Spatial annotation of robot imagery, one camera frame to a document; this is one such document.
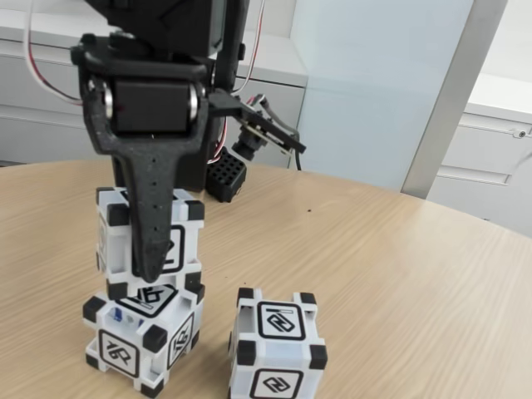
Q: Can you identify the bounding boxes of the white cube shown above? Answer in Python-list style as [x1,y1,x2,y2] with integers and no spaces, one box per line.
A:
[227,287,329,399]
[81,282,205,396]
[95,185,207,301]

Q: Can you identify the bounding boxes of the white cube, lamp-like glyph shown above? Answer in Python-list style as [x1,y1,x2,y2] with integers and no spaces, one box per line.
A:
[81,282,205,396]

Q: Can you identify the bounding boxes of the white cabinet, silver lock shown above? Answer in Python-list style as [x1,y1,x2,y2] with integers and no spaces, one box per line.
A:
[431,101,532,240]

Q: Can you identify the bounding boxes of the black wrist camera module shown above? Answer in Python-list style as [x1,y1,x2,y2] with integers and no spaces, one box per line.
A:
[230,94,308,163]

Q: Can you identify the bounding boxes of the red white servo wire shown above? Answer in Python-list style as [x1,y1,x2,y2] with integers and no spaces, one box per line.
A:
[22,0,84,107]

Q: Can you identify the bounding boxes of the black camera cable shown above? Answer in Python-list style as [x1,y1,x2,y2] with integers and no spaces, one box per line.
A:
[265,99,303,171]

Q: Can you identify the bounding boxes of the grey metal frame post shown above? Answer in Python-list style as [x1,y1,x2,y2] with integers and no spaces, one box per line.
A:
[401,0,510,203]

